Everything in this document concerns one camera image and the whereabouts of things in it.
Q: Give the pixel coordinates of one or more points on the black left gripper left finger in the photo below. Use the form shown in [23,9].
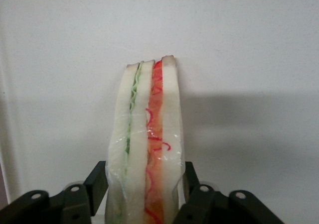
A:
[69,201]

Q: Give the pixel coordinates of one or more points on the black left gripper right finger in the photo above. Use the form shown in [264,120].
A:
[211,204]

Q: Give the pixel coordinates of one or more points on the triangular sandwich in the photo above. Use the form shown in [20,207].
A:
[147,139]

